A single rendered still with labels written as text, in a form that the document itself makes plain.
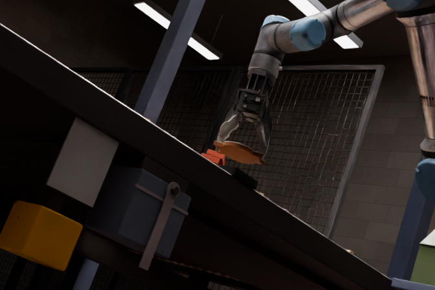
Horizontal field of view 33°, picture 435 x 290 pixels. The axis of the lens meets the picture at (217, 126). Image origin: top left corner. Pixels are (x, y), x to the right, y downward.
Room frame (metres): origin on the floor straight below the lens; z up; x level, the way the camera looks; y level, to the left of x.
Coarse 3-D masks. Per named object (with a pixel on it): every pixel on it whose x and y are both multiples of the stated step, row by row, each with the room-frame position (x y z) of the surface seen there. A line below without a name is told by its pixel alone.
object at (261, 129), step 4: (260, 124) 1.73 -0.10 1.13; (264, 124) 1.73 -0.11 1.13; (256, 128) 1.74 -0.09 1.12; (260, 128) 1.74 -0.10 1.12; (264, 128) 1.73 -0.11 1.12; (260, 132) 1.74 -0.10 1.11; (264, 132) 1.73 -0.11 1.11; (260, 136) 1.74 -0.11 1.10; (264, 136) 1.73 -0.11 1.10; (260, 140) 1.73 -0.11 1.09; (264, 140) 1.70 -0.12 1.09; (268, 140) 1.73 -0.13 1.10; (260, 144) 1.73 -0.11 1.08; (264, 144) 1.72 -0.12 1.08; (268, 144) 1.74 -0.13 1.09; (260, 148) 1.73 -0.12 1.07; (264, 148) 1.73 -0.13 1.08; (260, 152) 1.73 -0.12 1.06; (264, 152) 1.73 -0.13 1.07; (264, 156) 1.74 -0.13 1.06; (260, 160) 1.74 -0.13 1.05
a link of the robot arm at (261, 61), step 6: (258, 54) 1.70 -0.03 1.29; (264, 54) 1.69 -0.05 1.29; (252, 60) 1.71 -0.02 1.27; (258, 60) 1.70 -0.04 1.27; (264, 60) 1.69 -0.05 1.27; (270, 60) 1.69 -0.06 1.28; (276, 60) 1.70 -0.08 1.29; (252, 66) 1.70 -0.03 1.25; (258, 66) 1.69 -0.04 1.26; (264, 66) 1.69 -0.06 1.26; (270, 66) 1.69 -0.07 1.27; (276, 66) 1.70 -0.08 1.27; (270, 72) 1.70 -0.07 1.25; (276, 72) 1.71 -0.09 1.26
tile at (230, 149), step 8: (216, 144) 1.74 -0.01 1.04; (224, 144) 1.71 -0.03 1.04; (232, 144) 1.69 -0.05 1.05; (240, 144) 1.69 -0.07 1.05; (224, 152) 1.78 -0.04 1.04; (232, 152) 1.75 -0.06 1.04; (240, 152) 1.73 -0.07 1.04; (248, 152) 1.70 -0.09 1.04; (256, 152) 1.71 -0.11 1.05; (240, 160) 1.80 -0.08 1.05; (248, 160) 1.78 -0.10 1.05; (256, 160) 1.75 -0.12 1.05
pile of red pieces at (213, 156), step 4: (208, 152) 2.79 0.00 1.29; (212, 152) 2.79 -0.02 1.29; (216, 152) 2.78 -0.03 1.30; (204, 156) 2.79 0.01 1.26; (208, 156) 2.79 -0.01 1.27; (212, 156) 2.79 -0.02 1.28; (216, 156) 2.78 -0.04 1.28; (220, 156) 2.78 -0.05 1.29; (224, 156) 2.80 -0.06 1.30; (212, 160) 2.78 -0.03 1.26; (216, 160) 2.78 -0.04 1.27; (220, 160) 2.80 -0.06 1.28; (224, 160) 2.85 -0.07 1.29; (216, 164) 2.78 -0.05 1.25; (220, 164) 2.86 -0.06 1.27; (224, 164) 2.90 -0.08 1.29
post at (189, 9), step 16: (192, 0) 3.72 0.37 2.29; (176, 16) 3.76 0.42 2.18; (192, 16) 3.75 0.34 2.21; (176, 32) 3.72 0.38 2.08; (160, 48) 3.78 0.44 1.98; (176, 48) 3.74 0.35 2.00; (160, 64) 3.74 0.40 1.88; (176, 64) 3.76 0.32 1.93; (160, 80) 3.72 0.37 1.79; (144, 96) 3.75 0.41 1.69; (160, 96) 3.75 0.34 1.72; (144, 112) 3.71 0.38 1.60; (160, 112) 3.78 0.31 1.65; (80, 256) 3.74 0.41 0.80; (80, 272) 3.72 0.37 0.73; (64, 288) 3.76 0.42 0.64; (80, 288) 3.74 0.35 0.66
